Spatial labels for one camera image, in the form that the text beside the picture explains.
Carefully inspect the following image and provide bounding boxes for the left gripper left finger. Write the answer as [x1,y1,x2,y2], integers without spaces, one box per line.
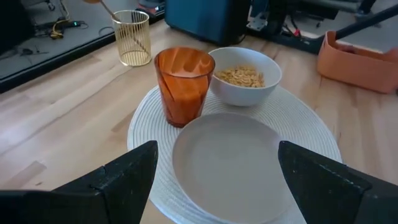
[0,140,159,224]

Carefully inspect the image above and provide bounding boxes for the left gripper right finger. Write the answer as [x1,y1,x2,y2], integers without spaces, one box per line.
[277,140,398,224]

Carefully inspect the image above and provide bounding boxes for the white round plate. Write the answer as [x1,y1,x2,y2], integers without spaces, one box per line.
[172,112,299,224]

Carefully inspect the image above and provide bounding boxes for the orange plastic bin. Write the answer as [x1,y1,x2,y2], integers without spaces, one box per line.
[317,30,398,95]

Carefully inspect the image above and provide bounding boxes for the orange glass tumbler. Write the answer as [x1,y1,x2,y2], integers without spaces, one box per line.
[154,46,216,129]

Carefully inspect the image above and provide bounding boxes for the white ceramic bowl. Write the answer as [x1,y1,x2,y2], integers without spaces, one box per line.
[207,46,283,108]

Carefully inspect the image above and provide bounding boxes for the white woven round placemat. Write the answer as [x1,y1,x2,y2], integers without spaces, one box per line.
[126,83,343,224]

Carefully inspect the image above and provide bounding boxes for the tan cereal flakes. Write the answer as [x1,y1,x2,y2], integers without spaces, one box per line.
[214,65,266,89]

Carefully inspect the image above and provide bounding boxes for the black power strip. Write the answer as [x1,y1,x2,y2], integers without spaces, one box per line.
[34,20,86,32]

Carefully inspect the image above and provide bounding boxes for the black toaster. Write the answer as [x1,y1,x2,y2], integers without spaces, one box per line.
[164,0,251,47]

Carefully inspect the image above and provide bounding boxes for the gold wire utensil holder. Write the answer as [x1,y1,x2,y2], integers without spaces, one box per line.
[111,9,152,67]

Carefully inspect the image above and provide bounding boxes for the yellow cable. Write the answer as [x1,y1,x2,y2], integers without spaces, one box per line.
[49,0,72,40]

